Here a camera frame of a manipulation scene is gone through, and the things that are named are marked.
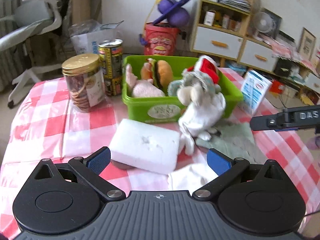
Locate white blue paper bag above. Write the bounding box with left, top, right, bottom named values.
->
left=68, top=20, right=124, bottom=55

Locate purple saturn hopper ball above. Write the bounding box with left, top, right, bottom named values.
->
left=152, top=0, right=190, bottom=28

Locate small white desk fan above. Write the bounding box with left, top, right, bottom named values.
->
left=253, top=12, right=276, bottom=37

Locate grey white plush bunny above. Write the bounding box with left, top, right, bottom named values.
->
left=168, top=69, right=226, bottom=155

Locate framed picture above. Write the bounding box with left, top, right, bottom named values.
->
left=298, top=28, right=316, bottom=60

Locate white foam sponge block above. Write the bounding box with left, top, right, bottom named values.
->
left=109, top=119, right=180, bottom=174

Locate wooden white drawer cabinet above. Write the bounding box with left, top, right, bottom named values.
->
left=189, top=0, right=277, bottom=73

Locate yellow black tin can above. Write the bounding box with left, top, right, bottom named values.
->
left=98, top=38, right=123, bottom=96

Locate green plastic cookie bin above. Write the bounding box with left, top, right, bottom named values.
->
left=121, top=55, right=243, bottom=124

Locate hamburger plush toy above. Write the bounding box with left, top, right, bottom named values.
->
left=140, top=58, right=174, bottom=91

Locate pink plush toy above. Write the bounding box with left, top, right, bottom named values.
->
left=125, top=64, right=165, bottom=98

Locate red Lays chip bucket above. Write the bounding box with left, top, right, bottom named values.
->
left=139, top=22, right=180, bottom=56

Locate gold lid cookie jar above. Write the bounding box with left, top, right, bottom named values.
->
left=62, top=54, right=106, bottom=112

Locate blue white milk carton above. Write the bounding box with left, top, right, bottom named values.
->
left=240, top=70, right=272, bottom=116

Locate red white santa plush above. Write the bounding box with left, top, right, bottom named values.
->
left=187, top=55, right=220, bottom=84

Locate person right hand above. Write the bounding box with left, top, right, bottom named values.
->
left=306, top=136, right=320, bottom=151

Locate red white checkered tablecloth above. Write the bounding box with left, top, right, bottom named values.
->
left=1, top=78, right=319, bottom=239

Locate grey green towel cloth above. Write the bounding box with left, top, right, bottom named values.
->
left=195, top=121, right=267, bottom=164

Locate white office chair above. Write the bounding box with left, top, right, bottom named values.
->
left=1, top=0, right=62, bottom=109

